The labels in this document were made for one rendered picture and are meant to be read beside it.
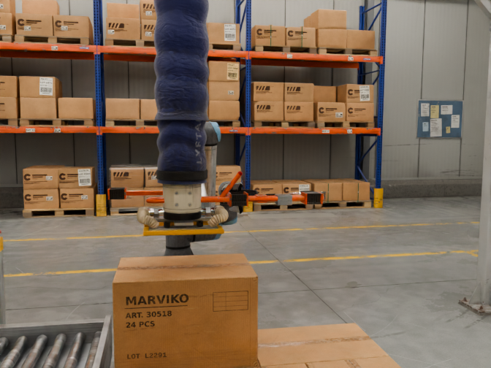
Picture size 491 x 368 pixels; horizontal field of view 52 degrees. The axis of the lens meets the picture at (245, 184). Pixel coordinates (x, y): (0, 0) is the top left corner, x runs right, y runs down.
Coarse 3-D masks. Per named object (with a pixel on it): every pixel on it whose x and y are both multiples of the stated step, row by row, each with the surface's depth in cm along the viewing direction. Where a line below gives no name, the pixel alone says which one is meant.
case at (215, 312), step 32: (160, 256) 243; (192, 256) 244; (224, 256) 244; (128, 288) 203; (160, 288) 205; (192, 288) 208; (224, 288) 210; (256, 288) 212; (128, 320) 205; (160, 320) 207; (192, 320) 209; (224, 320) 211; (256, 320) 213; (128, 352) 206; (160, 352) 208; (192, 352) 210; (224, 352) 213; (256, 352) 215
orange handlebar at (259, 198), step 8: (128, 192) 243; (136, 192) 244; (144, 192) 245; (152, 192) 245; (160, 192) 246; (152, 200) 218; (160, 200) 219; (208, 200) 222; (216, 200) 223; (224, 200) 224; (248, 200) 226; (256, 200) 226; (264, 200) 227; (272, 200) 228; (296, 200) 230; (304, 200) 231
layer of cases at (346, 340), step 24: (264, 336) 247; (288, 336) 248; (312, 336) 248; (336, 336) 248; (360, 336) 248; (264, 360) 222; (288, 360) 222; (312, 360) 222; (336, 360) 222; (360, 360) 222; (384, 360) 222
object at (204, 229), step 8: (168, 224) 213; (200, 224) 215; (144, 232) 207; (152, 232) 208; (160, 232) 209; (168, 232) 209; (176, 232) 210; (184, 232) 210; (192, 232) 211; (200, 232) 212; (208, 232) 212; (216, 232) 213
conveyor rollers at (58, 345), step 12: (24, 336) 245; (60, 336) 245; (84, 336) 248; (96, 336) 245; (0, 348) 233; (12, 348) 231; (36, 348) 231; (60, 348) 234; (72, 348) 231; (96, 348) 232; (12, 360) 221; (36, 360) 224; (48, 360) 219; (72, 360) 220
